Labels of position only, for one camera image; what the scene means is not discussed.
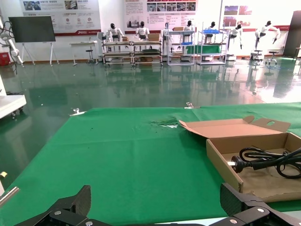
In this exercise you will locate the white shelf rack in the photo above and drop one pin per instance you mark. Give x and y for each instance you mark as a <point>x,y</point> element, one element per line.
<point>198,47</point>
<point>168,47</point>

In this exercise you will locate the silver metal bar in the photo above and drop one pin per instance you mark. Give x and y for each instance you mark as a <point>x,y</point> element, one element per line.
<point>9,196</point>

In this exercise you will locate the black stool with chrome base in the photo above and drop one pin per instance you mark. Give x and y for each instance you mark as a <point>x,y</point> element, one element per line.
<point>272,52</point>

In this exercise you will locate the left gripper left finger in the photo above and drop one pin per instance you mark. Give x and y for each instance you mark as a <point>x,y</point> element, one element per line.
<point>70,209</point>

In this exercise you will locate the white industrial robot arm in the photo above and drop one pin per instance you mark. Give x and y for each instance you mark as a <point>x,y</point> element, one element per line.
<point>13,49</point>

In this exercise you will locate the long blue bin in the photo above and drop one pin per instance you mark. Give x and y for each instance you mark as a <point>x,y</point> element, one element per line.
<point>210,31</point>

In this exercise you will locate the green cloth on rack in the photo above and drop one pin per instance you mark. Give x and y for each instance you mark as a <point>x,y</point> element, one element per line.
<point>204,49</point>

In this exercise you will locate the wall poster with photos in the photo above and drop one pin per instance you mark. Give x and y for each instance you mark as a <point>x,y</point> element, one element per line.
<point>164,18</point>

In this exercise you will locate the cardboard box with torn corner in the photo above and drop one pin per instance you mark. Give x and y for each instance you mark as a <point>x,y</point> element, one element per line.
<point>223,128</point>

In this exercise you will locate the white wheeled cart table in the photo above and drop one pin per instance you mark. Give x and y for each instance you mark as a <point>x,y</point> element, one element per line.
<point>11,102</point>

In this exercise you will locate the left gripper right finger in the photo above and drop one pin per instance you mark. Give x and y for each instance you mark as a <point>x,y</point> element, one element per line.
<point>244,207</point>

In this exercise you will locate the pipe frame workbench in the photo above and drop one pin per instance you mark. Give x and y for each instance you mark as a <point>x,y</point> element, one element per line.
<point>147,54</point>
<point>117,54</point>

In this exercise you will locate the dark door panel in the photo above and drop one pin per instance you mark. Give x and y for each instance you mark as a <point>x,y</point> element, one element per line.
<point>294,33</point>

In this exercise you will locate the small white desk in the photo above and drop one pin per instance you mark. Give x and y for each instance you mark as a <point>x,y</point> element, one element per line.
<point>83,43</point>

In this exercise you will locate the white humanoid robot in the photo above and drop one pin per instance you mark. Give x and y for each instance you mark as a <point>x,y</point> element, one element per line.
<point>212,24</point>
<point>265,28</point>
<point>188,27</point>
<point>114,31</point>
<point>235,31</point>
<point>142,31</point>
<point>165,33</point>

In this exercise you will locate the wall photo panel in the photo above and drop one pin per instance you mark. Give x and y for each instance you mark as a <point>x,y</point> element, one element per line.
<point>237,14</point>

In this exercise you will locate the large brown carton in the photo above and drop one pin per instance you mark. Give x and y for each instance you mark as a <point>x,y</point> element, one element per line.
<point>154,37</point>

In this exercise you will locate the metal cloth clip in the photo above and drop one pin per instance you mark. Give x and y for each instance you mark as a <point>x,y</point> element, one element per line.
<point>191,106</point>
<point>77,112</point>

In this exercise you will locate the red box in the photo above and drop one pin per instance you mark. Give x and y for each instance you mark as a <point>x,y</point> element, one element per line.
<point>4,58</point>

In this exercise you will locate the black display on white stand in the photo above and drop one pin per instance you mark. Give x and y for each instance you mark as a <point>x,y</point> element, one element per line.
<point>31,29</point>

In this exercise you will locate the flat brown carton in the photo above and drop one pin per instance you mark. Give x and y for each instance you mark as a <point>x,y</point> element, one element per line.
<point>178,28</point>

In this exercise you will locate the green table cloth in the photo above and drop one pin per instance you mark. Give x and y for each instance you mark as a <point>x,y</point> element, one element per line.
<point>105,153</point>

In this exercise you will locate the wooden table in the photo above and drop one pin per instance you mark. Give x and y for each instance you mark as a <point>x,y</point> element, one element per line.
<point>298,49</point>

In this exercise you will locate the small brown carton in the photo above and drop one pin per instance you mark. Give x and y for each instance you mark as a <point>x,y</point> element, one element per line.
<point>125,38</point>

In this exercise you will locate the small blue bin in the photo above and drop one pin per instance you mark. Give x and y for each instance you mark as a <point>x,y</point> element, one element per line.
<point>186,43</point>

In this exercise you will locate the wide wall poster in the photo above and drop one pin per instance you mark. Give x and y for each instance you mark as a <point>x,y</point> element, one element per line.
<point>70,18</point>

